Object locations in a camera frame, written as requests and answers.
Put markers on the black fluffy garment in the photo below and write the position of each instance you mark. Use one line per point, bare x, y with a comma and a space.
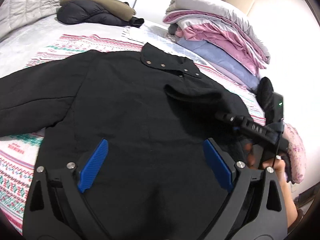
265, 98

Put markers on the navy and olive folded jacket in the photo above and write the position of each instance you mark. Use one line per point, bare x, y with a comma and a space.
107, 12

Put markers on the pink folded blanket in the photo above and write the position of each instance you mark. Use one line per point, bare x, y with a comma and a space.
235, 36

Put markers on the right forearm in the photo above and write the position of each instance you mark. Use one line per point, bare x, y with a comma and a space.
291, 210

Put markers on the grey folded duvet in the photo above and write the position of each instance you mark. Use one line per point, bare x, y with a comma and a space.
226, 11

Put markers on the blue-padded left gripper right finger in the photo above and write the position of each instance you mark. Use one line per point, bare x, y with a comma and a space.
254, 207

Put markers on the blue folded blanket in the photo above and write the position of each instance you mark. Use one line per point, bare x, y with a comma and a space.
222, 61

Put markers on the black quilted jacket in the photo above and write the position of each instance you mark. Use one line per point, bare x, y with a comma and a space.
155, 110

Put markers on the patterned pink green bedspread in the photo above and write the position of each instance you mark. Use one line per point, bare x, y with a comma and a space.
19, 152

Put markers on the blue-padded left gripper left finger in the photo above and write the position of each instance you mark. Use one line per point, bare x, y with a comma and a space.
58, 209

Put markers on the right hand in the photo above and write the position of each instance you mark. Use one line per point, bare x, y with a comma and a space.
277, 164

